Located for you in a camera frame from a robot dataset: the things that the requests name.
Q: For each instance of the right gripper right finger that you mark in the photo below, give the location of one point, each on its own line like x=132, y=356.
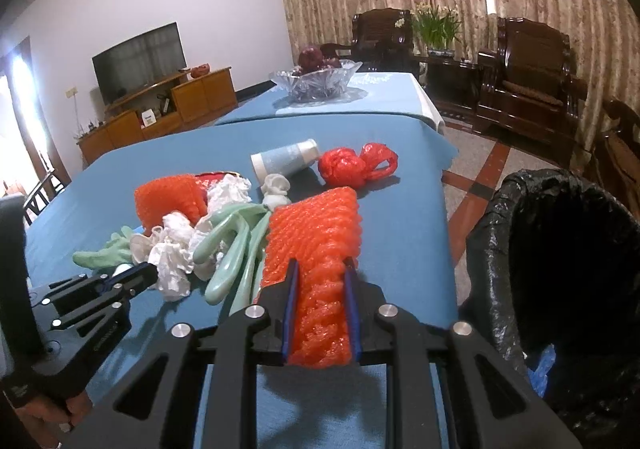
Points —
x=445, y=388

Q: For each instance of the small white crumpled wad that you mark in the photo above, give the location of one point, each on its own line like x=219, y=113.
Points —
x=275, y=191

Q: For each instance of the flat screen television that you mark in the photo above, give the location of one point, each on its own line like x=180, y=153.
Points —
x=139, y=62

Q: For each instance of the white tissue behind net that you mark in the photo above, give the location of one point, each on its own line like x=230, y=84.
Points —
x=223, y=189

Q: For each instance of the wooden TV cabinet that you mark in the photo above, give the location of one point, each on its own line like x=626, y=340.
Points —
x=178, y=102

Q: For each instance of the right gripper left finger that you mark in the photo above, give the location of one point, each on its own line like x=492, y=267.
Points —
x=197, y=385

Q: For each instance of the green rubber glove right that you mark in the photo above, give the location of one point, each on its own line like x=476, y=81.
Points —
x=243, y=227

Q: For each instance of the red plastic bag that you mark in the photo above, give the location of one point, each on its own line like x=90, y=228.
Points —
x=343, y=167

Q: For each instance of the light blue paper cup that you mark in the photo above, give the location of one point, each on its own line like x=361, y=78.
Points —
x=286, y=160

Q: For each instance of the white tissue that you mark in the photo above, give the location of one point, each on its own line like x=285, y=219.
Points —
x=223, y=189
x=170, y=248

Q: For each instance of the green rubber glove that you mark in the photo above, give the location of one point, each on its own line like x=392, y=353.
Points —
x=116, y=251
x=243, y=227

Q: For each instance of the orange foam net front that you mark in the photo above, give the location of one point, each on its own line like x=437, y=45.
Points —
x=320, y=233

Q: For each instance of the dark red fruit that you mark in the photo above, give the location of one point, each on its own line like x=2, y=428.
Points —
x=311, y=59

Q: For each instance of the green rubber glove left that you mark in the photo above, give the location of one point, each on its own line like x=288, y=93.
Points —
x=116, y=251

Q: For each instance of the dark wooden armchair left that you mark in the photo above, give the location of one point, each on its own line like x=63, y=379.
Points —
x=382, y=40

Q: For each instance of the person left hand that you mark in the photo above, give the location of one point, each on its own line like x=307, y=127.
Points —
x=43, y=420

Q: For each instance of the orange foam net back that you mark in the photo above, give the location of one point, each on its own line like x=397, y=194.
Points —
x=162, y=196

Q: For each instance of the dark wooden armchair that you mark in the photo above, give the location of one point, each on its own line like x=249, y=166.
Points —
x=529, y=86
x=382, y=40

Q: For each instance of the potted green plant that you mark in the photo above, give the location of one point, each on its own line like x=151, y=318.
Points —
x=437, y=27

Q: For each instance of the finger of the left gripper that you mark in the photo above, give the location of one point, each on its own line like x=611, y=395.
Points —
x=61, y=304

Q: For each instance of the orange foam net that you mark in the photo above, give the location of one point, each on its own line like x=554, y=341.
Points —
x=162, y=196
x=320, y=233

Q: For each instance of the wooden chair far right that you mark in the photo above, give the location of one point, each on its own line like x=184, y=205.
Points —
x=614, y=161

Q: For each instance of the dark wooden armchair right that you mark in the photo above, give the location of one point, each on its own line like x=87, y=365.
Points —
x=529, y=86

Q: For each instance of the glass fruit bowl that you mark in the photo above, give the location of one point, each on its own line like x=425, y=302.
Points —
x=326, y=84

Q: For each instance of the dark wooden side table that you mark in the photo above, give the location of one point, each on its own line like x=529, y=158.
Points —
x=453, y=86

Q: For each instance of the black trash bin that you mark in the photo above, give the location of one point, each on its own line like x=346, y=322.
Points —
x=554, y=271

